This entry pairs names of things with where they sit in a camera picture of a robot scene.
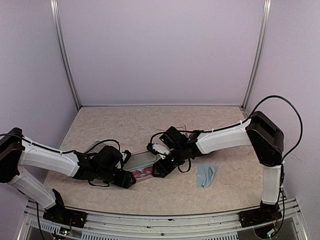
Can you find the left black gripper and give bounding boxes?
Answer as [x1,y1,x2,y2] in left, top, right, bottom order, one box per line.
[96,167,136,189]

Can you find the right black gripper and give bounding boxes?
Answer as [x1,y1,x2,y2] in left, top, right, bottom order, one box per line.
[151,146,185,178]

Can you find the red lens sunglasses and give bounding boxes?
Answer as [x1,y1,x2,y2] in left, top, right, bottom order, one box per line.
[132,166,153,180]

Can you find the pink glasses case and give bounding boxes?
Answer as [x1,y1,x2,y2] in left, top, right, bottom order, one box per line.
[123,151,160,183]

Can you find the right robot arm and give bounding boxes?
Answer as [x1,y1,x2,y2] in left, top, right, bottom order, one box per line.
[146,111,285,227]

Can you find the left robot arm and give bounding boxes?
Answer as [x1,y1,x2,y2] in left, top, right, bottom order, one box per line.
[0,127,136,228]

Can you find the grey glasses case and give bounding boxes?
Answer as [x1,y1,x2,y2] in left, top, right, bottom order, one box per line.
[84,141,106,154]

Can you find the small blue cleaning cloth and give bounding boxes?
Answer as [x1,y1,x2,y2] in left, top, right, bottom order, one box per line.
[196,163,219,189]

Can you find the clear pink glasses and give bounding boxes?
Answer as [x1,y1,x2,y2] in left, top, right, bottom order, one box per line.
[175,125,188,133]

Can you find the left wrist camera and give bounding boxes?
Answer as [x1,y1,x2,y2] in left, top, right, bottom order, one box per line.
[122,149,132,165]

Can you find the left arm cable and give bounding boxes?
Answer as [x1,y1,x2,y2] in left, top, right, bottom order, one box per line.
[0,133,121,156]

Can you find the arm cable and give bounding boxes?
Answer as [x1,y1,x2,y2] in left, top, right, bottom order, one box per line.
[147,94,303,173]
[0,133,121,156]

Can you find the front aluminium rail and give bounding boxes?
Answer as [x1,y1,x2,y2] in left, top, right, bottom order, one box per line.
[15,197,310,240]

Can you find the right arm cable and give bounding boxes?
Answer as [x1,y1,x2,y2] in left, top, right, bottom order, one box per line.
[147,94,303,173]

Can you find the right aluminium frame post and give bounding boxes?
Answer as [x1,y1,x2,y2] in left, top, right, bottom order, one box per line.
[241,0,272,111]

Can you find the aluminium frame post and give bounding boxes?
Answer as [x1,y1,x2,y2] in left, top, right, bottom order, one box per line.
[241,0,272,111]
[49,0,82,112]

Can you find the left aluminium frame post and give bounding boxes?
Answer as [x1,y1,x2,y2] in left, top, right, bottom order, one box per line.
[49,0,82,112]

